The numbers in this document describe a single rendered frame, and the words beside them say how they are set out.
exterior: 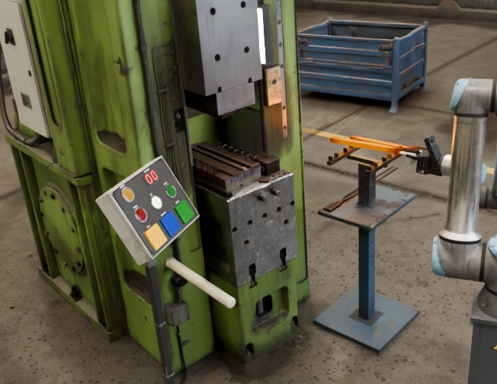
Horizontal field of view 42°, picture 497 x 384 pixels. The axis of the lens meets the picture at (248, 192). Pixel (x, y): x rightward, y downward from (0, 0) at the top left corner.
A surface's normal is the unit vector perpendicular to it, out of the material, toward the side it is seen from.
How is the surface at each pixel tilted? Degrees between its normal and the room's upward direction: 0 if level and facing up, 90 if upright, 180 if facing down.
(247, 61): 90
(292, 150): 90
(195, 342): 90
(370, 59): 89
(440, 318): 0
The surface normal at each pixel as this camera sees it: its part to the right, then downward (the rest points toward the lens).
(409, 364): -0.07, -0.90
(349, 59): -0.58, 0.38
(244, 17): 0.64, 0.29
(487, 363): -0.36, 0.43
